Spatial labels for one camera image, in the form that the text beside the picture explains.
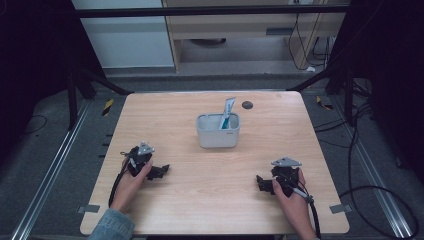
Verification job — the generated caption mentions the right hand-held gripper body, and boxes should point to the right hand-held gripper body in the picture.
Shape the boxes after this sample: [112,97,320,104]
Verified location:
[270,156,303,197]

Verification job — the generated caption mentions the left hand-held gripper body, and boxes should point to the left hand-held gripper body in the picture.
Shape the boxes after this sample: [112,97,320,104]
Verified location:
[125,141,156,178]

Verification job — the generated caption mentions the grey plastic container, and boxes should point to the grey plastic container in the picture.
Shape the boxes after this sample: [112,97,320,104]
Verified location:
[195,112,242,149]

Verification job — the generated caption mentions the white and teal toothpaste tube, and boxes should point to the white and teal toothpaste tube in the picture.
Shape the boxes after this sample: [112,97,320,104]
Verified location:
[218,96,237,131]

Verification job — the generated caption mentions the person's left hand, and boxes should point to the person's left hand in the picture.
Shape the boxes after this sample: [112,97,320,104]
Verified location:
[109,159,154,213]

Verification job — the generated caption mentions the person's right hand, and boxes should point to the person's right hand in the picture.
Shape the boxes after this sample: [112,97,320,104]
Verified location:
[272,168,314,229]

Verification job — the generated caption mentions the yellow and black striped tape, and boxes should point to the yellow and black striped tape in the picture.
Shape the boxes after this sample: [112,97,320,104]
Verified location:
[101,98,115,117]
[315,95,334,111]

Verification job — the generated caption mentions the black metal stand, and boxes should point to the black metal stand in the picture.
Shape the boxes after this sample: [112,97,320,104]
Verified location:
[65,63,134,132]
[286,63,356,128]

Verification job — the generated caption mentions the white cabinet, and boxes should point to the white cabinet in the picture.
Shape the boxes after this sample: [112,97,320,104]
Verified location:
[71,0,175,69]

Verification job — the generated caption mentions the black curtain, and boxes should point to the black curtain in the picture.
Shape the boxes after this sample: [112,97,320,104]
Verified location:
[328,0,424,188]
[0,0,108,168]

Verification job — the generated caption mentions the light wooden desk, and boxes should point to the light wooden desk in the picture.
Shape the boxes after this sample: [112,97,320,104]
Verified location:
[162,0,352,73]

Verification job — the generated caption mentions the black horizontal crossbar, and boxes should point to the black horizontal crossbar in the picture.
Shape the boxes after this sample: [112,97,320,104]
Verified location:
[71,4,352,19]

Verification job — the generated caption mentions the left hand-held gripper black cable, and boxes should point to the left hand-held gripper black cable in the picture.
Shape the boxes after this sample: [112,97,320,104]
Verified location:
[107,151,134,208]

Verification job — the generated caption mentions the hand-held gripper black cable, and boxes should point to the hand-held gripper black cable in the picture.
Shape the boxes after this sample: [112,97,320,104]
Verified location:
[107,151,134,208]
[285,181,323,239]

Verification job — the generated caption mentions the right hand-held gripper black cable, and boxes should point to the right hand-held gripper black cable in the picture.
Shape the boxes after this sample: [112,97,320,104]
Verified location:
[285,181,323,239]

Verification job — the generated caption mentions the grey metal table bracket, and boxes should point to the grey metal table bracket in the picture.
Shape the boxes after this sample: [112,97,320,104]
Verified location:
[329,203,353,215]
[77,204,101,214]

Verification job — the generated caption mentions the long black floor cable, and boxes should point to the long black floor cable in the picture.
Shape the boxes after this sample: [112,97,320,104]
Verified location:
[314,78,420,240]

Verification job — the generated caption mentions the aluminium floor rail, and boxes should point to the aluminium floor rail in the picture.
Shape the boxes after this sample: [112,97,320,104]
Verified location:
[9,99,92,240]
[332,96,414,239]

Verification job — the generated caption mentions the thin black floor cable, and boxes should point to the thin black floor cable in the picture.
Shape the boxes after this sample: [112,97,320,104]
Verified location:
[19,114,48,138]

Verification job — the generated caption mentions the hanging black desk cables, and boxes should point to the hanging black desk cables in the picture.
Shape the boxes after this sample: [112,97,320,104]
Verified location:
[287,12,332,71]

